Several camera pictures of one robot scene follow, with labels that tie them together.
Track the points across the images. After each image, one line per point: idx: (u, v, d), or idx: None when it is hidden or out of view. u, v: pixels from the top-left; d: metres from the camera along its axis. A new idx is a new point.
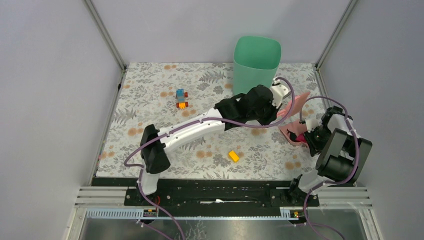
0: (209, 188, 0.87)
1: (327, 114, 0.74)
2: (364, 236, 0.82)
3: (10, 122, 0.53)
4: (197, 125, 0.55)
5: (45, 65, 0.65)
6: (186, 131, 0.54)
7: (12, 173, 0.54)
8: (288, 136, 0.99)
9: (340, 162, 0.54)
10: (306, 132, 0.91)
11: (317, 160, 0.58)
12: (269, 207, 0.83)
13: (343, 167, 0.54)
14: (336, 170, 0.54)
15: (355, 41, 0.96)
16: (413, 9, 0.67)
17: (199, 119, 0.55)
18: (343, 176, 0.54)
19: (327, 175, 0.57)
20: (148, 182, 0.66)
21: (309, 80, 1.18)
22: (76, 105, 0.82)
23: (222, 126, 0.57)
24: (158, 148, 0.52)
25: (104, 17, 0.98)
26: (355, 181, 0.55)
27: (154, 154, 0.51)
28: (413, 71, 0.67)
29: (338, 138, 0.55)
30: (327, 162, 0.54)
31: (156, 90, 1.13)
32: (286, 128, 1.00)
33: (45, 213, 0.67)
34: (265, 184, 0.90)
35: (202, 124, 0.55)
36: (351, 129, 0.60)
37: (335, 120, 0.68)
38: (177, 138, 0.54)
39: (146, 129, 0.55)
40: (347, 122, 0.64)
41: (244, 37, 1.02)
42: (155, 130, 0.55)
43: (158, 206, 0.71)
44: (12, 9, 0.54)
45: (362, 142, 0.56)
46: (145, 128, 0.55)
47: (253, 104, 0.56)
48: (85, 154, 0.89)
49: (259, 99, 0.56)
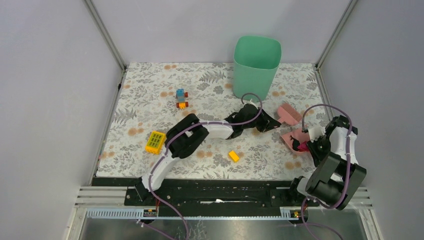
0: (209, 188, 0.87)
1: (332, 124, 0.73)
2: (364, 236, 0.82)
3: (9, 120, 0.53)
4: (220, 124, 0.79)
5: (44, 65, 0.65)
6: (215, 126, 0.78)
7: (12, 173, 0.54)
8: (291, 143, 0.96)
9: (329, 186, 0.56)
10: (309, 141, 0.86)
11: (307, 182, 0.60)
12: (269, 207, 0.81)
13: (332, 190, 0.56)
14: (324, 193, 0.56)
15: (355, 40, 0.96)
16: (413, 10, 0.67)
17: (222, 122, 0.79)
18: (332, 200, 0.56)
19: (316, 197, 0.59)
20: (158, 176, 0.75)
21: (309, 80, 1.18)
22: (77, 105, 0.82)
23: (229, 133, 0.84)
24: (201, 130, 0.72)
25: (104, 17, 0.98)
26: (344, 207, 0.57)
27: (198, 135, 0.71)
28: (413, 71, 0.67)
29: (329, 162, 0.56)
30: (316, 184, 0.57)
31: (156, 90, 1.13)
32: (289, 136, 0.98)
33: (46, 212, 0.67)
34: (265, 184, 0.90)
35: (223, 125, 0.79)
36: (348, 152, 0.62)
37: (336, 134, 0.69)
38: (210, 128, 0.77)
39: (189, 117, 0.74)
40: (348, 139, 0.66)
41: (244, 37, 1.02)
42: (196, 118, 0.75)
43: (161, 200, 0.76)
44: (11, 9, 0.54)
45: (355, 170, 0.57)
46: (187, 116, 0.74)
47: (246, 118, 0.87)
48: (85, 154, 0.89)
49: (249, 115, 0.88)
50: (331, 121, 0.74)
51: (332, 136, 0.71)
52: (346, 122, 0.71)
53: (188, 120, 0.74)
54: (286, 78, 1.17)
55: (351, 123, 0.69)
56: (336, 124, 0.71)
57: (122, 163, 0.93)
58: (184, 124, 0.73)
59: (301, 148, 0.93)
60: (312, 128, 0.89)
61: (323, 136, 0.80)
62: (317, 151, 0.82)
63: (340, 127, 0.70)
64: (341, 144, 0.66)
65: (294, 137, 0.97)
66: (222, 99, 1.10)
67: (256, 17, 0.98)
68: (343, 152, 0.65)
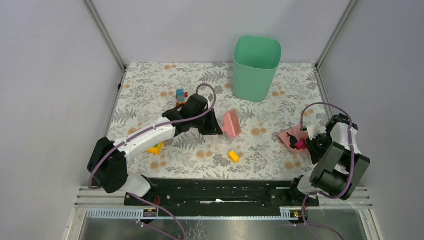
0: (209, 188, 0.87)
1: (332, 121, 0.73)
2: (364, 236, 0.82)
3: (10, 119, 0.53)
4: (151, 131, 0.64)
5: (44, 65, 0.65)
6: (140, 140, 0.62)
7: (11, 173, 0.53)
8: (289, 140, 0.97)
9: (334, 177, 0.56)
10: (308, 139, 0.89)
11: (312, 173, 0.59)
12: (269, 207, 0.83)
13: (336, 181, 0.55)
14: (329, 183, 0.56)
15: (355, 40, 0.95)
16: (413, 10, 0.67)
17: (152, 126, 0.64)
18: (336, 191, 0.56)
19: (321, 188, 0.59)
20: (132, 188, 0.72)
21: (309, 80, 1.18)
22: (76, 105, 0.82)
23: (171, 131, 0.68)
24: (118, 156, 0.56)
25: (104, 17, 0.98)
26: (349, 197, 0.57)
27: (116, 163, 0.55)
28: (413, 71, 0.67)
29: (333, 152, 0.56)
30: (320, 175, 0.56)
31: (156, 90, 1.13)
32: (286, 132, 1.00)
33: (45, 212, 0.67)
34: (265, 184, 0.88)
35: (154, 132, 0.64)
36: (351, 143, 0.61)
37: (337, 129, 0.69)
38: (135, 144, 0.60)
39: (99, 143, 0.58)
40: (349, 133, 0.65)
41: (243, 37, 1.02)
42: (110, 141, 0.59)
43: (158, 207, 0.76)
44: (11, 9, 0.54)
45: (360, 159, 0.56)
46: (98, 142, 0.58)
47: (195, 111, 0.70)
48: (85, 155, 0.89)
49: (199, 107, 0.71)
50: (331, 118, 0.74)
51: (334, 132, 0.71)
52: (346, 119, 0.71)
53: (99, 148, 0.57)
54: (286, 78, 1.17)
55: (351, 119, 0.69)
56: (337, 120, 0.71)
57: None
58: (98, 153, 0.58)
59: (298, 146, 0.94)
60: (312, 126, 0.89)
61: (323, 134, 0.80)
62: (317, 148, 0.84)
63: (341, 122, 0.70)
64: (344, 137, 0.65)
65: (292, 135, 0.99)
66: (222, 99, 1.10)
67: (256, 17, 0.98)
68: (345, 143, 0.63)
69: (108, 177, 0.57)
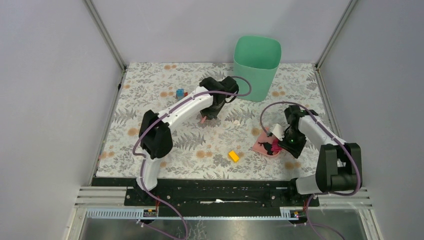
0: (209, 188, 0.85)
1: (294, 116, 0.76)
2: (364, 235, 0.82)
3: (9, 120, 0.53)
4: (191, 101, 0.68)
5: (44, 65, 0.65)
6: (181, 110, 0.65)
7: (11, 173, 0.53)
8: (264, 148, 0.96)
9: (342, 176, 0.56)
10: (279, 141, 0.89)
11: (320, 181, 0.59)
12: (269, 207, 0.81)
13: (346, 179, 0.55)
14: (341, 185, 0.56)
15: (355, 40, 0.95)
16: (413, 10, 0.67)
17: (192, 97, 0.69)
18: (351, 187, 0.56)
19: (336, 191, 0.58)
20: (150, 175, 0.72)
21: (309, 80, 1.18)
22: (77, 105, 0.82)
23: (208, 100, 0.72)
24: (163, 126, 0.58)
25: (104, 17, 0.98)
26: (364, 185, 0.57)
27: (161, 132, 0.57)
28: (413, 71, 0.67)
29: (329, 155, 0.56)
30: (330, 182, 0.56)
31: (156, 90, 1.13)
32: (258, 141, 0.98)
33: (45, 212, 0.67)
34: (265, 184, 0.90)
35: (194, 100, 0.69)
36: (333, 137, 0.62)
37: (306, 125, 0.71)
38: (176, 116, 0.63)
39: (146, 115, 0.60)
40: (319, 124, 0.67)
41: (243, 37, 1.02)
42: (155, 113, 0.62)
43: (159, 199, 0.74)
44: (11, 9, 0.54)
45: (353, 149, 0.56)
46: (144, 114, 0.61)
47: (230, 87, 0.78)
48: (85, 154, 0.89)
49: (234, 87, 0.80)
50: (291, 114, 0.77)
51: (303, 128, 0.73)
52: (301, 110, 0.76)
53: (147, 118, 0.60)
54: (286, 78, 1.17)
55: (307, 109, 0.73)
56: (298, 115, 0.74)
57: (122, 163, 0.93)
58: (145, 123, 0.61)
59: (275, 149, 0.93)
60: (274, 129, 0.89)
61: (289, 131, 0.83)
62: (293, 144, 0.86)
63: (304, 116, 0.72)
64: (321, 132, 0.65)
65: (263, 142, 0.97)
66: None
67: (256, 17, 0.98)
68: (328, 139, 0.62)
69: (155, 145, 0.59)
